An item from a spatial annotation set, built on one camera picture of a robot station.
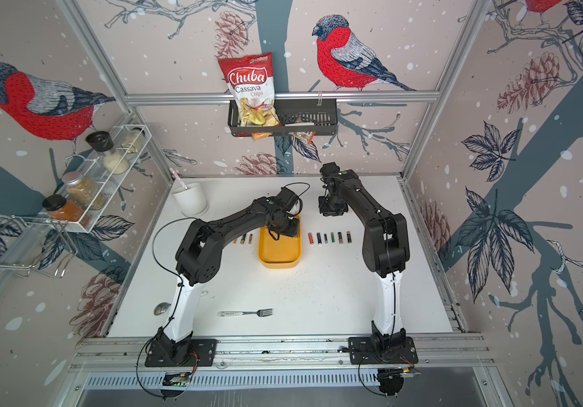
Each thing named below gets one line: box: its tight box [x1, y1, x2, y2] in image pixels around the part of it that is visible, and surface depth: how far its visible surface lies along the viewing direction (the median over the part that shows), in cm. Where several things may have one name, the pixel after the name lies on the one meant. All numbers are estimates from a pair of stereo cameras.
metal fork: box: [216, 308, 274, 318], surface depth 83 cm
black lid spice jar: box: [84, 130, 130, 175], surface depth 76 cm
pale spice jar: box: [121, 127, 145, 154], surface depth 87 cm
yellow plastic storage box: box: [257, 215, 302, 269], surface depth 96 cm
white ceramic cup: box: [172, 182, 209, 218], surface depth 105 cm
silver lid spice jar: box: [61, 171, 107, 211], surface depth 67 cm
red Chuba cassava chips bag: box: [218, 52, 281, 141], surface depth 85 cm
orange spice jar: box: [42, 194, 90, 227], surface depth 63 cm
